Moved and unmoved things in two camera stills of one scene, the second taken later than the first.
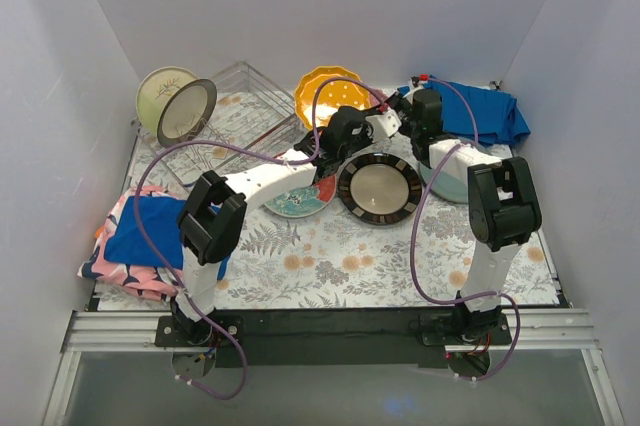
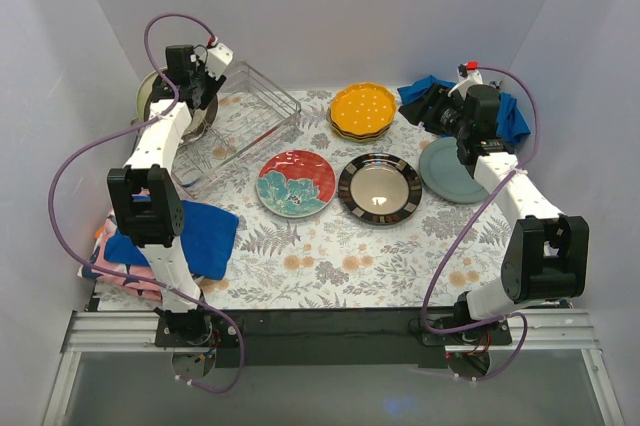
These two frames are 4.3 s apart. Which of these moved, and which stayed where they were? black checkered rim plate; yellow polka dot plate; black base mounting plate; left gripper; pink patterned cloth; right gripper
Moved: left gripper; yellow polka dot plate; right gripper
Stayed: pink patterned cloth; black checkered rim plate; black base mounting plate
